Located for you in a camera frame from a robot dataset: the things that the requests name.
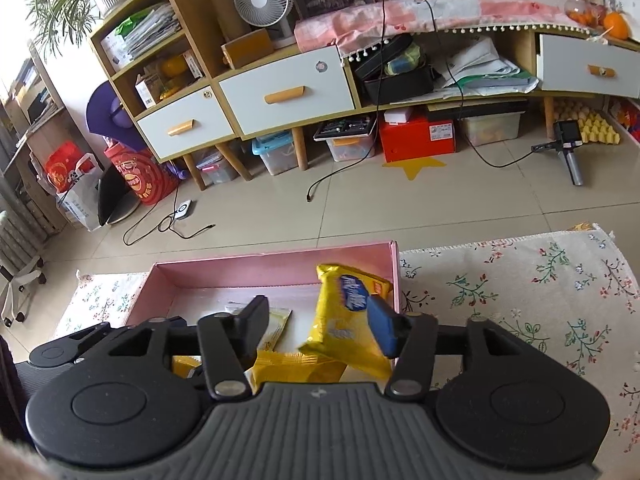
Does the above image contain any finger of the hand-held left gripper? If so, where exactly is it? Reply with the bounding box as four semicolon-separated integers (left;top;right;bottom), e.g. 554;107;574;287
29;322;112;367

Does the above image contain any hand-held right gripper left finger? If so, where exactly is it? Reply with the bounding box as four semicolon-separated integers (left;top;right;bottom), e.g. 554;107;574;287
75;294;271;402

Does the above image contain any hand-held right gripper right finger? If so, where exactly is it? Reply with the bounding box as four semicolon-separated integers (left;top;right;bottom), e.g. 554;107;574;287
366;294;543;402

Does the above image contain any yellow snack packet blue label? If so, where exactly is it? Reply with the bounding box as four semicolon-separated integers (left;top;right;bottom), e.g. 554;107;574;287
298;262;393;380

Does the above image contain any pink white cardboard box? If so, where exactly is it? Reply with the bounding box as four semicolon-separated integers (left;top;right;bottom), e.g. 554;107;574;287
125;240;401;396

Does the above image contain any white orange snack packet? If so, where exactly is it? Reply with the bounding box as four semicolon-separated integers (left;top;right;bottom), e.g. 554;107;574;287
224;301;293;352

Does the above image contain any yellow ridged snack packet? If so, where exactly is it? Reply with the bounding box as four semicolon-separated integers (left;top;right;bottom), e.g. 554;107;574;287
248;349;347;395

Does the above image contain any orange brown snack packet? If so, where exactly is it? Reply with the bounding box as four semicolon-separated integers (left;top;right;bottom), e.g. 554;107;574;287
171;355;204;378

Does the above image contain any white office chair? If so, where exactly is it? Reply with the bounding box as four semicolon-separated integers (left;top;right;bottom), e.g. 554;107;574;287
0;210;47;328

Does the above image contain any floral table cloth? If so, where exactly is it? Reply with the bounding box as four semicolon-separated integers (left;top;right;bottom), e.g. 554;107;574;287
55;225;640;466

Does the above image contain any white paper bag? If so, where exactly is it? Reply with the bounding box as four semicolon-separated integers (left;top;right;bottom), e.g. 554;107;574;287
56;152;107;232

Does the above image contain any clear storage box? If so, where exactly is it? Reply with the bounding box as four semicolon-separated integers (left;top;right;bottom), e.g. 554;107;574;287
195;147;240;186

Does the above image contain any yellow star floor sticker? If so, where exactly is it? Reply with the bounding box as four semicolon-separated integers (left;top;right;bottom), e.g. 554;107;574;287
382;156;448;181

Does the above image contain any clear box blue lid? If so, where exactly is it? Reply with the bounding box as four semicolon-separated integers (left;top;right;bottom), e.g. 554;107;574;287
251;130;299;177

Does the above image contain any clear box orange latch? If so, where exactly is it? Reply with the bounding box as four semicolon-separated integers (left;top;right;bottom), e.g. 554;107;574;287
325;132;376;163

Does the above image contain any red plastic bag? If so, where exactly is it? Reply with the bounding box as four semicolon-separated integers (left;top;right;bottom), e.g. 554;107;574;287
45;142;84;193

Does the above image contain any red printed gift bag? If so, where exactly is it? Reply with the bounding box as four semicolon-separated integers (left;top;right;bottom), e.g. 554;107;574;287
105;144;179;206

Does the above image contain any red cardboard box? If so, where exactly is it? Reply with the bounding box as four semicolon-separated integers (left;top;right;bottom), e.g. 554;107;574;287
378;110;457;163

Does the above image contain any black tool tray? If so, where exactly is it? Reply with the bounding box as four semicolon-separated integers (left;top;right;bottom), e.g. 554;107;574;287
313;115;377;141

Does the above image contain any small white drawer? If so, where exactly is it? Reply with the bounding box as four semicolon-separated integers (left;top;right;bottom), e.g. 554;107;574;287
136;92;236;163

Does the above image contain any clear plastic bin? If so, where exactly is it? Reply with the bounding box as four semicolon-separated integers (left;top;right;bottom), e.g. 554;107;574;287
457;110;523;148

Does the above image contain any wide white drawer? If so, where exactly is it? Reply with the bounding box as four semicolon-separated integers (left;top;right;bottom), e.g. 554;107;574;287
218;46;357;136

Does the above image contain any black storage case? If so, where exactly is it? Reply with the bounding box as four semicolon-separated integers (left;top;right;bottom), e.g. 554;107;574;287
350;35;442;106

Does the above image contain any purple hat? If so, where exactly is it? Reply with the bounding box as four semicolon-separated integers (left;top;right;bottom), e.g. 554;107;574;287
85;80;147;153

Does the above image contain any white carton box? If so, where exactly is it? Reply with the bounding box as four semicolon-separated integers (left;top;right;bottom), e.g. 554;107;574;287
135;74;163;108

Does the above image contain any black handheld device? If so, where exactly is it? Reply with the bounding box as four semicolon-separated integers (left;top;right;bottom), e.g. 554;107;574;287
532;120;586;187

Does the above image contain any white orange carton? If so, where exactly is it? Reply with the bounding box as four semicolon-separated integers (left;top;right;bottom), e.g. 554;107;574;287
182;52;206;81

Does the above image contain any green blue pouch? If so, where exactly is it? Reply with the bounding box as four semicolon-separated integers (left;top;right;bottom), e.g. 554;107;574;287
387;42;423;76

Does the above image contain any yellow round item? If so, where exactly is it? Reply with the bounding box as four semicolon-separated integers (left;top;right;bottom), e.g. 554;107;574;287
159;55;191;97

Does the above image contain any pile of white papers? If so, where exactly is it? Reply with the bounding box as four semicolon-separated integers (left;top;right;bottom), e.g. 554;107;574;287
432;37;541;98

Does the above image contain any yellow egg tray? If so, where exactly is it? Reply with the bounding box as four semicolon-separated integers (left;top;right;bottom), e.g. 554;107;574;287
555;100;621;145

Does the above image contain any stack of paper envelopes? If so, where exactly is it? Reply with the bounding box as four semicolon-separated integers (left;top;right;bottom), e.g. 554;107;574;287
102;2;183;68

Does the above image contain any brown cardboard box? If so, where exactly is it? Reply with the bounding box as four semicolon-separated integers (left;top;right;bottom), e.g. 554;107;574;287
205;0;253;43

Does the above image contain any wooden cabinet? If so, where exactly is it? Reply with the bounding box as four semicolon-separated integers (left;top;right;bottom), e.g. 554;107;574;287
89;0;640;192

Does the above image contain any red toy box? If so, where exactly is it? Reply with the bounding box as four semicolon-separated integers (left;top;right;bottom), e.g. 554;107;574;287
607;97;640;147

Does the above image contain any pink floral cloth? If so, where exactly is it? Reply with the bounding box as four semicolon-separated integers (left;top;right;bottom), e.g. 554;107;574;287
294;0;591;57

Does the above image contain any open white drawer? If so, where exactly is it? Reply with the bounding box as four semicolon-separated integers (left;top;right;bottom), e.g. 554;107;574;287
537;34;640;100

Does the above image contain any white desk fan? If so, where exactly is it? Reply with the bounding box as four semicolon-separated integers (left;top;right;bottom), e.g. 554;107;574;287
234;0;297;43

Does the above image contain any clear bag of small oranges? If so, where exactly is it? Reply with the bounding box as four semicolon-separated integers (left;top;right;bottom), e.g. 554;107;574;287
565;0;608;28

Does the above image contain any large orange fruit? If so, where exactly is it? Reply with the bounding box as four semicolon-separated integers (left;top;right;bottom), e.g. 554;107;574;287
602;10;629;41

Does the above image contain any black thin floor cable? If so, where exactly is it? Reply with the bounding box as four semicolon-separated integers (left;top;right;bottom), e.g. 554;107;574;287
123;187;217;247

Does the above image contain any black power cable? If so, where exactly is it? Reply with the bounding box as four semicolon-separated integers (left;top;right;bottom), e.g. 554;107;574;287
412;0;556;167
306;0;388;203

